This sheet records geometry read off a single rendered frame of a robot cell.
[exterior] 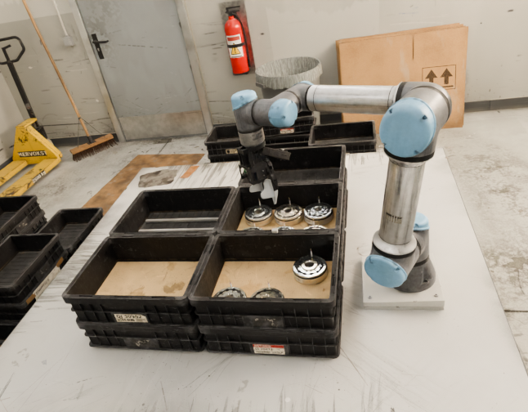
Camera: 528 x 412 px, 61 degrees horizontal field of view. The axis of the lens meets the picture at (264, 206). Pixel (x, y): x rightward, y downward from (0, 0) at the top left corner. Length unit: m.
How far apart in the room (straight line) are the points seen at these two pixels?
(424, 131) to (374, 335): 0.64
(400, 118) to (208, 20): 3.48
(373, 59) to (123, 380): 3.33
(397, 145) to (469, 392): 0.64
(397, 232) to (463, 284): 0.42
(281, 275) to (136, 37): 3.54
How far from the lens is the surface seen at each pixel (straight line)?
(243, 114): 1.29
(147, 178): 2.46
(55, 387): 1.56
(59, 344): 1.68
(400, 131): 1.03
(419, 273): 1.44
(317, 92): 1.30
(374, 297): 1.45
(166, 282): 1.50
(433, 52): 4.15
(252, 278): 1.41
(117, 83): 4.86
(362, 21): 4.20
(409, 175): 1.10
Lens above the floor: 1.75
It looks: 32 degrees down
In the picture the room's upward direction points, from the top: 11 degrees counter-clockwise
